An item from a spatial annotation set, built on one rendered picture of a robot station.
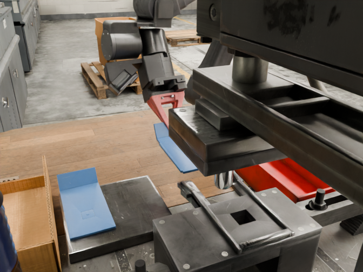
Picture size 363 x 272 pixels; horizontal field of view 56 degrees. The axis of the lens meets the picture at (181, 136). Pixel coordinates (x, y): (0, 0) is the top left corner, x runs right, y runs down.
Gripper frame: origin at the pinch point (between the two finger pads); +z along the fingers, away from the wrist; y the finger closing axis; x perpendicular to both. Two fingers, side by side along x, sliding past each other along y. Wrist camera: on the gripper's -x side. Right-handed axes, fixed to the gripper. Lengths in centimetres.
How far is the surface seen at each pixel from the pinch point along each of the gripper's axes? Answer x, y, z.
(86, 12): 128, -945, -462
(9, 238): -24, 46, 7
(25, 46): -38, -412, -176
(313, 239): 6.8, 26.4, 20.1
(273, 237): 0.5, 27.5, 17.7
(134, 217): -12.3, 7.8, 13.9
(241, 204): 0.9, 20.3, 14.4
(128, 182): -10.6, -1.2, 8.6
